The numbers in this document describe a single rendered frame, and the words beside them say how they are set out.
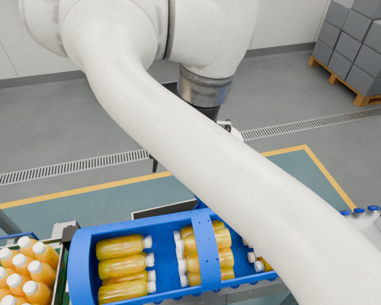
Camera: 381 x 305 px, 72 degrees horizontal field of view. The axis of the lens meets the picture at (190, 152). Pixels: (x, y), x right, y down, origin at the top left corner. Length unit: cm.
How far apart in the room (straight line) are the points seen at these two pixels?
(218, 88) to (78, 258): 71
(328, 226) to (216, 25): 26
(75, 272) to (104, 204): 165
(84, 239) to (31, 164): 228
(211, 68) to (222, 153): 22
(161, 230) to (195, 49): 88
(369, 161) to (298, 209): 315
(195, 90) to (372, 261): 31
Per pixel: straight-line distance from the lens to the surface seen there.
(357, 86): 409
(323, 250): 19
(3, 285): 124
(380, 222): 151
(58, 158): 311
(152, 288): 104
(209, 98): 42
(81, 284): 94
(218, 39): 37
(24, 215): 278
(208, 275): 93
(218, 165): 19
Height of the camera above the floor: 205
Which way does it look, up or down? 46 degrees down
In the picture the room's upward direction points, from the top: straight up
